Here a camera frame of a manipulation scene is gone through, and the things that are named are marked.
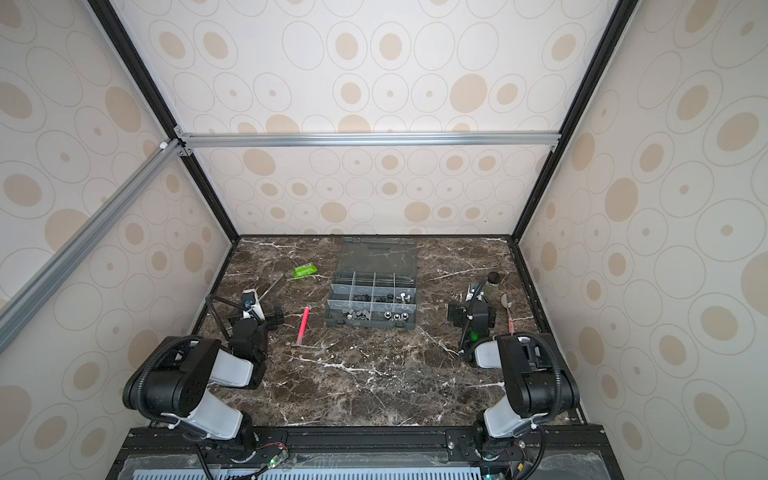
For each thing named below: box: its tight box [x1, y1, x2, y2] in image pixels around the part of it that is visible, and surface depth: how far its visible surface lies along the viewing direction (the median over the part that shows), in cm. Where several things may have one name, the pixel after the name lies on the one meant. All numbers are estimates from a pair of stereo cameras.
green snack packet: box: [293, 262, 318, 279], surface depth 111 cm
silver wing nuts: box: [346, 311, 371, 321], surface depth 99 cm
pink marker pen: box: [297, 306, 311, 344], surface depth 96 cm
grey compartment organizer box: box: [325, 236, 417, 331], surface depth 102 cm
